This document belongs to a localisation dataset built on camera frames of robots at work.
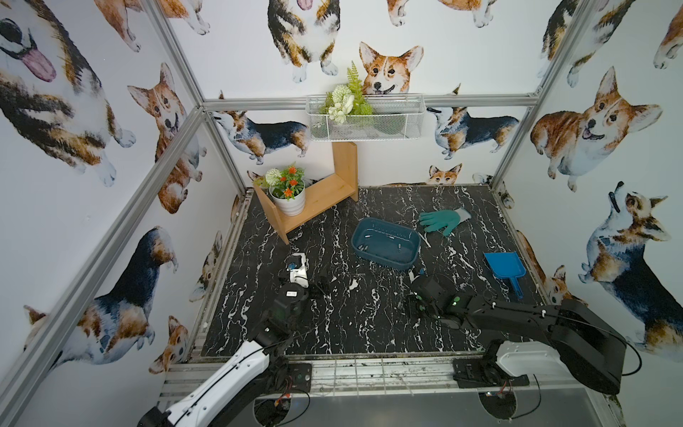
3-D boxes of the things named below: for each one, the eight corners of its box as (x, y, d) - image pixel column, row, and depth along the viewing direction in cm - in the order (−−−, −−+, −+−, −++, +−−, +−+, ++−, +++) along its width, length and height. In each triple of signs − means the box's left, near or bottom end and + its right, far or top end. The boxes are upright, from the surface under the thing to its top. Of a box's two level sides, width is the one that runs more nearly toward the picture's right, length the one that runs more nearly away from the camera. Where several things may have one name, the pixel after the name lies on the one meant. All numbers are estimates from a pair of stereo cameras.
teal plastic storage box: (346, 260, 101) (345, 251, 96) (356, 223, 112) (356, 213, 107) (415, 273, 97) (418, 265, 92) (418, 233, 108) (421, 224, 103)
